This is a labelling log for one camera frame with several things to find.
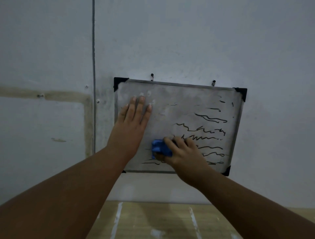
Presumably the grey vertical wall cable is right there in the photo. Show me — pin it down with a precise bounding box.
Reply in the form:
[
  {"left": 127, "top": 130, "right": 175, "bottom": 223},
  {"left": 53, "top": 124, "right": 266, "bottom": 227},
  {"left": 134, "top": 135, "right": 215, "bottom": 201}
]
[{"left": 92, "top": 0, "right": 96, "bottom": 155}]

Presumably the person's left forearm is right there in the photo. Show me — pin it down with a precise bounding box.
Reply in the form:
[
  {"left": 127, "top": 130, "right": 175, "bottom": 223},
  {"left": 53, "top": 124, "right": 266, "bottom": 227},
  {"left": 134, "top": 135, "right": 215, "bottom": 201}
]
[{"left": 0, "top": 146, "right": 132, "bottom": 239}]

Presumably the person's left hand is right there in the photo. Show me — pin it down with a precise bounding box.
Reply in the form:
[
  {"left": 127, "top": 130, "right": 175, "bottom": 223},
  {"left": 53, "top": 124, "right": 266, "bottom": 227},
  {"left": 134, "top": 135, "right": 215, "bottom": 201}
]
[{"left": 106, "top": 96, "right": 153, "bottom": 163}]

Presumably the blue whiteboard eraser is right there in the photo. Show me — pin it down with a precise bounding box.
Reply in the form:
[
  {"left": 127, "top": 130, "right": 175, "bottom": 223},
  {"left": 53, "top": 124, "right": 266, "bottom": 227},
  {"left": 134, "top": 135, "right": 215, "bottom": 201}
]
[{"left": 151, "top": 139, "right": 173, "bottom": 160}]

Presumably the person's right hand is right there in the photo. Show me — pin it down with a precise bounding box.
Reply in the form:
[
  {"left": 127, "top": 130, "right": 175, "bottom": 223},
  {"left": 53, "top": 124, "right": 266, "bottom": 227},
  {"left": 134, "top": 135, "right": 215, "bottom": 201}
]
[{"left": 153, "top": 137, "right": 212, "bottom": 190}]

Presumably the metal-framed whiteboard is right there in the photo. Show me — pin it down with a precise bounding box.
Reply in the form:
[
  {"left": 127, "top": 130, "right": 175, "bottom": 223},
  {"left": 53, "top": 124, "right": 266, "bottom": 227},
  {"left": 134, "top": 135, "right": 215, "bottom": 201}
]
[{"left": 114, "top": 77, "right": 247, "bottom": 177}]

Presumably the person's right forearm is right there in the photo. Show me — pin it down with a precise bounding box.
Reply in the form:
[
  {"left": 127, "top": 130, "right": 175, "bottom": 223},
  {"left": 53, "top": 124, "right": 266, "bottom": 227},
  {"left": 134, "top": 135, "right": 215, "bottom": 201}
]
[{"left": 194, "top": 169, "right": 315, "bottom": 239}]

